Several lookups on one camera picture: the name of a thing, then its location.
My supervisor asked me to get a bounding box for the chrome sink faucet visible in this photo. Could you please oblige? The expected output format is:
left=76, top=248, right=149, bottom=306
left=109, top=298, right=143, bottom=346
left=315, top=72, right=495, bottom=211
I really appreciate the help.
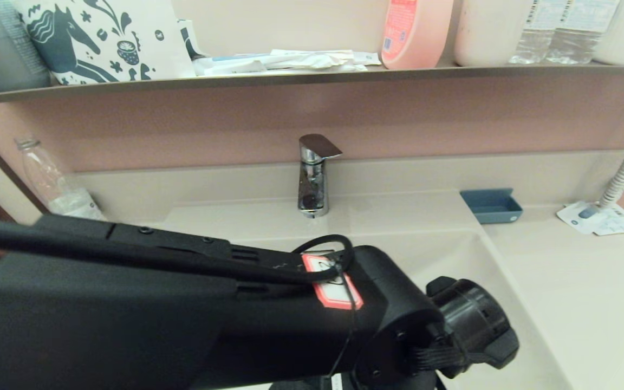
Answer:
left=298, top=134, right=344, bottom=218

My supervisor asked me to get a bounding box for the white ceramic sink basin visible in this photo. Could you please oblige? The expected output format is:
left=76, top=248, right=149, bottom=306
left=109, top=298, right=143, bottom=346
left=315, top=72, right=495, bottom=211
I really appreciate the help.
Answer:
left=163, top=191, right=574, bottom=390

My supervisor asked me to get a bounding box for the blue soap dish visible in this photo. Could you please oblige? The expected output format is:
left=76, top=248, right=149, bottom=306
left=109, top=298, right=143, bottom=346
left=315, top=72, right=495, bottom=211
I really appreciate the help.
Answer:
left=459, top=188, right=524, bottom=225

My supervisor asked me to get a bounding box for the crumpled white wrapper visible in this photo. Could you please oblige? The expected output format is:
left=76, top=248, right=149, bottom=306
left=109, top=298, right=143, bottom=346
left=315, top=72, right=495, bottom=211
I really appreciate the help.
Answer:
left=268, top=49, right=368, bottom=73

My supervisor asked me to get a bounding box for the white tube packet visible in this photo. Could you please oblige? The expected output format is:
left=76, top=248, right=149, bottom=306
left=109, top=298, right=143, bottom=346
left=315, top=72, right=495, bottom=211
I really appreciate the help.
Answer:
left=194, top=53, right=274, bottom=76

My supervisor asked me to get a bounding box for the clear plastic water bottle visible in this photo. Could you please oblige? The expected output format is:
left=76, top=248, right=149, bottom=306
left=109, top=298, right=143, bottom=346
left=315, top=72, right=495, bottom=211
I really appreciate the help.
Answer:
left=15, top=138, right=106, bottom=221

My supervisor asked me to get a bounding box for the white printed paper packet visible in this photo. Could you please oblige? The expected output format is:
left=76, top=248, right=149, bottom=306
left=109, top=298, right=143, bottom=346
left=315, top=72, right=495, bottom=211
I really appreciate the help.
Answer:
left=556, top=201, right=624, bottom=237

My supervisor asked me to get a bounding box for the pink lotion bottle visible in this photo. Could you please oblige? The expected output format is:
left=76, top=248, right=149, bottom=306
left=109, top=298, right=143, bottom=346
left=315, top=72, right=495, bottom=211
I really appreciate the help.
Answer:
left=380, top=0, right=453, bottom=70

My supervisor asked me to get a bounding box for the small patterned white pouch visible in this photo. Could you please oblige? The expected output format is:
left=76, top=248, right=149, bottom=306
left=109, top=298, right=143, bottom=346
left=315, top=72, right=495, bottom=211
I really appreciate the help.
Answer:
left=178, top=19, right=212, bottom=60

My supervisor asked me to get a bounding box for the white round container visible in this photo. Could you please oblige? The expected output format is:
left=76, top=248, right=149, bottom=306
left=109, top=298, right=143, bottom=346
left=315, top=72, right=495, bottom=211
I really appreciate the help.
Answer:
left=453, top=0, right=534, bottom=67

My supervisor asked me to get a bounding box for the white horse print bag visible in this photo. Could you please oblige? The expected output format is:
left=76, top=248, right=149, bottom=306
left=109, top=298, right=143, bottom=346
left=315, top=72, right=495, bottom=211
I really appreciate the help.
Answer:
left=13, top=0, right=197, bottom=86

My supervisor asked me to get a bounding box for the clear labelled water bottle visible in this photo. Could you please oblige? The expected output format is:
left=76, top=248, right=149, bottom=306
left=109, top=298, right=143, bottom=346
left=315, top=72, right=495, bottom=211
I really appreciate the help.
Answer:
left=545, top=0, right=620, bottom=66
left=509, top=0, right=562, bottom=65

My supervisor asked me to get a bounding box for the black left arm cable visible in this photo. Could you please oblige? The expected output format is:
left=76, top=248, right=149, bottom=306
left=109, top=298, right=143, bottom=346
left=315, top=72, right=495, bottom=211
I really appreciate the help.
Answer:
left=0, top=217, right=355, bottom=285

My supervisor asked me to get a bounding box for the brown wall shelf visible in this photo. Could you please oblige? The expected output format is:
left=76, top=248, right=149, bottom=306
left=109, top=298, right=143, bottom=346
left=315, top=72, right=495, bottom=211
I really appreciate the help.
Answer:
left=0, top=63, right=624, bottom=107

